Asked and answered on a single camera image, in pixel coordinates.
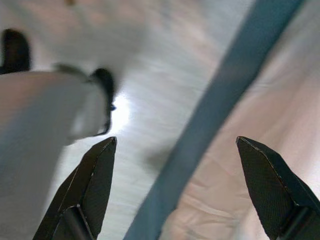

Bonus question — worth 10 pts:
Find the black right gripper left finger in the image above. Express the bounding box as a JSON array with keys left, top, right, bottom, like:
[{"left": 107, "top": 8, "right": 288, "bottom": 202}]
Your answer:
[{"left": 32, "top": 136, "right": 118, "bottom": 240}]

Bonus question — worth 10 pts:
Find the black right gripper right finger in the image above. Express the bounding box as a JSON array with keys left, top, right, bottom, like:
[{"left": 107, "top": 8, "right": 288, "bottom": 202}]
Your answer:
[{"left": 235, "top": 135, "right": 320, "bottom": 240}]

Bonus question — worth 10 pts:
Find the pink pillow with orange patches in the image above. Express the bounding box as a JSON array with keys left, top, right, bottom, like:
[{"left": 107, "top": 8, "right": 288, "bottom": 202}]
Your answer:
[{"left": 159, "top": 0, "right": 320, "bottom": 240}]

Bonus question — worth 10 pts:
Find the blue grey band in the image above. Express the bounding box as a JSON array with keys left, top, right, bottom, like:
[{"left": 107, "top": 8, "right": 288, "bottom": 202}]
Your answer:
[{"left": 123, "top": 0, "right": 307, "bottom": 240}]

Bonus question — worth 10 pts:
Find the black rounded object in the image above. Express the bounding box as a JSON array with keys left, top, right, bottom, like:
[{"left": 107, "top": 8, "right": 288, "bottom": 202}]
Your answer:
[{"left": 0, "top": 28, "right": 31, "bottom": 75}]

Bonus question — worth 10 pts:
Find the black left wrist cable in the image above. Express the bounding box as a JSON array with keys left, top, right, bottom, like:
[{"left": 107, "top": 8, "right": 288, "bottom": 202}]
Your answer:
[{"left": 89, "top": 67, "right": 118, "bottom": 137}]

